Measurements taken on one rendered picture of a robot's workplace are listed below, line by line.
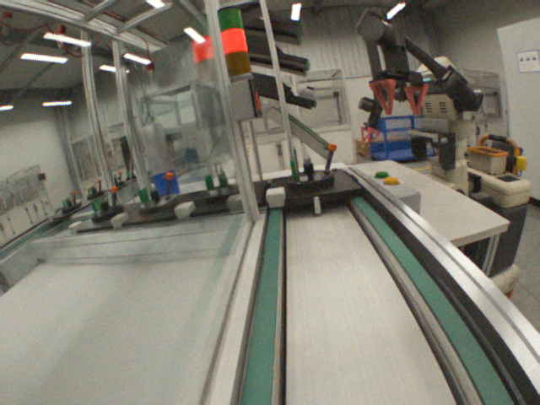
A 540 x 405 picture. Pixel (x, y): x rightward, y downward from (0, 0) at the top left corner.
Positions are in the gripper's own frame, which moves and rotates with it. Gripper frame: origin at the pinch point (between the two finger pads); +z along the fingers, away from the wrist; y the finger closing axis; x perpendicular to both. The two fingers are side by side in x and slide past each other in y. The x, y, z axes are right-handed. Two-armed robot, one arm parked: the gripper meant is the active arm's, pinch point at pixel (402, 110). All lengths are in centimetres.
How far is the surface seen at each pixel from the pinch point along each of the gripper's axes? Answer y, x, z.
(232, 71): 35.9, -6.2, -10.5
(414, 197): 0.0, 3.0, 19.7
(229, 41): 35.7, -5.8, -16.7
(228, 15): 35.5, -5.4, -22.6
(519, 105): -311, -56, -24
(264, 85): 18, -47, -15
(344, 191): 12.5, -8.9, 18.7
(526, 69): -302, -36, -67
